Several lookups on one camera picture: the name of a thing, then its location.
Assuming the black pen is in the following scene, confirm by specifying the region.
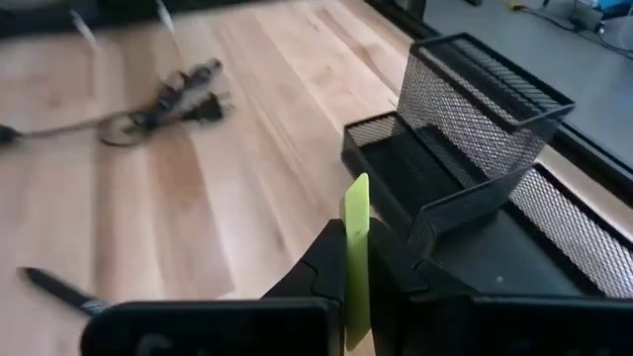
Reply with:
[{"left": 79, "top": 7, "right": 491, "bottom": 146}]
[{"left": 17, "top": 266, "right": 113, "bottom": 317}]

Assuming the grey power adapter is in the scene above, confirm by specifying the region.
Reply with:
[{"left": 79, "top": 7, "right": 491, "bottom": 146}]
[{"left": 568, "top": 2, "right": 605, "bottom": 32}]

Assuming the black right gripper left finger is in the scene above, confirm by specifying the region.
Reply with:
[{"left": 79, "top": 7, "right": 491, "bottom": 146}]
[{"left": 81, "top": 219, "right": 347, "bottom": 356}]

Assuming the black mesh desk organizer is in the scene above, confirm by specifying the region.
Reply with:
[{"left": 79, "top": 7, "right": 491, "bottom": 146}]
[{"left": 340, "top": 32, "right": 633, "bottom": 301}]

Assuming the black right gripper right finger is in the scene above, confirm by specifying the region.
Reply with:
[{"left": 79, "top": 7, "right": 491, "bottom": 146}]
[{"left": 368, "top": 217, "right": 633, "bottom": 356}]

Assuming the black lamp power cord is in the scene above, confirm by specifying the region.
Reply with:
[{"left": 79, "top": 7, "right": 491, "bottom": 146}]
[{"left": 0, "top": 57, "right": 236, "bottom": 148}]

